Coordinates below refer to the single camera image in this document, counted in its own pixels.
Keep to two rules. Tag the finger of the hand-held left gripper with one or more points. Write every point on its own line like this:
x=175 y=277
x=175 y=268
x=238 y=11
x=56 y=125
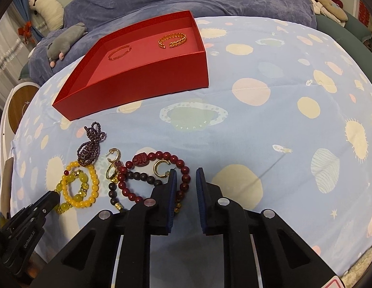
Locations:
x=43 y=205

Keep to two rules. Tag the thin rose gold bangle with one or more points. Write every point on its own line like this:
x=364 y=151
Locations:
x=109 y=55

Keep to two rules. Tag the red ribbon bow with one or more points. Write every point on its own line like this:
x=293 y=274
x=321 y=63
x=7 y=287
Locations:
x=25 y=31

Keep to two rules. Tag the gold hoop earring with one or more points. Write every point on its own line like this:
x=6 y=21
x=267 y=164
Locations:
x=108 y=172
x=157 y=171
x=110 y=153

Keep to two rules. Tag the fluffy beige rug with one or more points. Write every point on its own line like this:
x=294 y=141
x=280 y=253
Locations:
x=363 y=267

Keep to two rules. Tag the white lace curtain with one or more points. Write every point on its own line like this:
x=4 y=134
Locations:
x=6 y=57

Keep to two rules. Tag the white plush animal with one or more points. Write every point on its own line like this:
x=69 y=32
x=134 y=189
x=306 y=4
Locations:
x=49 y=9

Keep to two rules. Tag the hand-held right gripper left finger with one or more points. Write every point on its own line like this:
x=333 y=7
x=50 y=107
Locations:
x=172 y=192

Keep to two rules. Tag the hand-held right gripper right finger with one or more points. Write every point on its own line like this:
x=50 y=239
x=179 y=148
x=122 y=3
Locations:
x=200 y=192

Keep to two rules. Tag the blue curtain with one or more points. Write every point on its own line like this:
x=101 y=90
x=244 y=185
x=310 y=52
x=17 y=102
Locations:
x=24 y=6

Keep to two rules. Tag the red cardboard box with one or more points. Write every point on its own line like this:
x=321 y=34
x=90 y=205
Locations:
x=144 y=78

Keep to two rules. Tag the red patterned hanging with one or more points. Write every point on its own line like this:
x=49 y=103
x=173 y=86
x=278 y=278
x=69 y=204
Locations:
x=364 y=12

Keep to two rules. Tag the round wooden stool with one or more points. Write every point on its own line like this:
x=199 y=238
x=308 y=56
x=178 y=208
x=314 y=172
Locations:
x=19 y=111

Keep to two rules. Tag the beige plush toy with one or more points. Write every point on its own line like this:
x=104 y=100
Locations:
x=330 y=7

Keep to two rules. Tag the grey plush mole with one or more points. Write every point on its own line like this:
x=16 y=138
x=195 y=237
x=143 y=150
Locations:
x=66 y=40

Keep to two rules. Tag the green sofa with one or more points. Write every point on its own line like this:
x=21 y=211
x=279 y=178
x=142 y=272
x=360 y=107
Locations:
x=354 y=28

